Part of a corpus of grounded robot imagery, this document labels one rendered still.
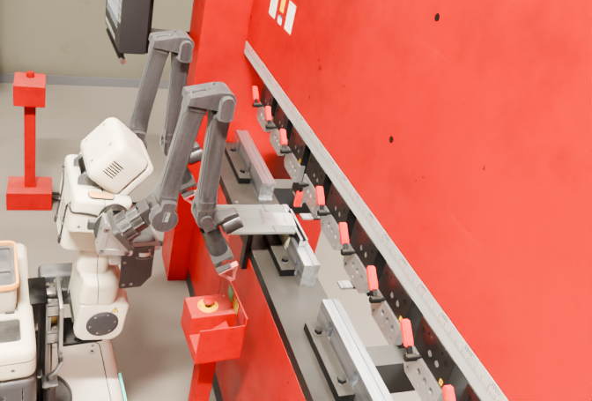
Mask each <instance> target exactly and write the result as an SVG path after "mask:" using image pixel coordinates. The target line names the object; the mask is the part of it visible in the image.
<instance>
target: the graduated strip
mask: <svg viewBox="0 0 592 401"><path fill-rule="evenodd" d="M245 48H246V49H247V51H248V53H249V54H250V55H251V56H252V57H253V59H254V60H255V62H256V63H257V65H258V66H259V68H260V69H261V70H262V72H263V74H264V75H265V77H266V78H267V79H268V80H269V81H270V83H271V85H272V86H273V87H274V89H275V90H276V92H277V93H278V95H279V96H280V98H281V99H282V101H283V102H284V103H285V105H286V106H287V107H288V109H289V110H290V111H291V113H292V115H293V116H294V118H295V119H296V120H297V122H298V123H299V125H300V126H301V128H302V129H303V130H304V131H305V133H306V134H307V136H308V137H309V139H310V140H311V142H312V143H313V144H314V146H315V148H316V149H317V150H318V152H319V153H320V154H321V156H322V157H323V158H324V160H325V161H326V163H327V164H328V166H329V167H330V169H331V170H332V172H333V173H334V175H335V176H336V177H337V179H338V180H339V181H340V182H341V184H342V185H343V187H344V189H345V190H346V191H347V193H348V194H349V196H350V197H351V199H352V200H353V202H354V203H355V205H357V206H358V208H359V210H360V211H361V213H362V214H363V215H364V217H365V218H366V220H367V222H368V223H369V224H370V226H371V227H372V229H373V230H374V231H375V232H376V234H377V235H378V237H379V238H380V239H381V241H382V243H383V244H384V246H385V247H386V248H387V250H388V252H389V253H390V255H392V257H393V258H394V259H395V261H396V262H397V264H398V265H399V267H400V268H401V270H402V271H403V273H404V274H405V276H406V277H407V279H408V280H409V281H410V282H411V284H412V285H413V287H414V288H415V289H416V291H417V292H418V294H419V295H420V297H421V298H422V300H423V301H424V303H425V304H426V306H427V307H428V308H429V309H430V311H431V312H432V313H433V315H434V317H435V318H436V320H437V321H438V322H439V324H440V326H441V327H442V328H443V330H444V331H445V332H446V333H447V335H448V336H449V338H450V339H451V341H452V342H453V344H454V345H455V347H456V348H457V350H458V351H459V352H460V354H461V355H462V356H463V358H464V359H465V360H466V362H467V363H468V365H469V366H470V368H471V369H472V371H473V372H474V374H475V375H476V377H477V378H478V380H479V381H480V382H481V383H482V384H483V386H484V387H485V389H486V391H487V392H488V393H489V395H490V396H491V398H492V400H493V401H507V399H506V398H505V396H504V395H503V394H502V392H501V391H500V389H499V388H498V386H497V385H496V384H495V382H494V381H493V379H492V378H491V377H490V376H489V375H488V373H487V372H486V370H485V369H484V367H483V366H482V365H481V363H480V362H479V360H478V359H477V357H476V356H475V355H474V353H473V352H472V351H471V350H470V348H469V347H468V345H467V344H466V343H465V341H464V340H463V338H462V337H461V335H460V334H459V333H458V331H457V330H456V329H455V327H454V325H453V324H452V323H451V322H450V321H449V320H448V318H447V316H446V315H445V314H444V312H443V311H442V310H441V308H440V306H439V305H438V304H437V302H436V301H435V300H434V298H433V297H432V295H431V294H430V293H429V292H428V291H427V289H426V287H425V286H424V285H423V283H422V282H421V280H420V279H419V278H418V276H417V275H416V273H415V272H414V270H413V269H412V268H411V267H410V266H409V264H408V263H407V261H406V260H405V259H404V257H403V256H402V254H401V253H400V251H399V250H398V249H397V247H396V246H395V244H394V243H393V242H392V241H391V240H390V238H389V237H388V235H387V234H386V232H385V231H384V230H383V228H382V227H381V225H380V224H379V222H378V221H377V220H376V218H375V217H374V215H373V214H372V213H371V212H370V211H369V209H368V208H367V206H366V205H365V203H364V202H363V201H362V199H361V198H360V196H359V195H358V193H357V192H356V191H355V189H354V188H353V187H352V186H351V184H350V183H349V182H348V180H347V179H346V177H345V176H344V174H343V173H342V172H341V170H340V169H339V167H338V166H337V164H336V163H335V162H334V160H333V159H332V158H331V157H330V156H329V154H328V152H327V151H326V150H325V148H324V147H323V146H322V144H321V142H320V141H319V140H318V138H317V137H316V136H315V134H314V133H313V131H311V129H310V128H309V127H308V125H307V123H306V122H305V121H304V119H303V118H302V117H301V115H300V113H299V112H298V111H297V109H296V108H295V107H294V105H293V104H292V103H291V102H290V100H289V99H288V97H287V96H286V95H285V93H284V92H283V90H282V89H281V87H280V86H279V85H278V83H277V82H276V80H275V79H274V78H273V77H272V76H271V74H270V73H269V71H268V70H267V68H266V67H265V66H264V64H263V63H262V61H261V60H260V58H259V57H258V56H257V54H256V53H255V51H254V50H253V49H252V48H251V47H250V45H249V44H248V42H247V41H246V44H245Z"/></svg>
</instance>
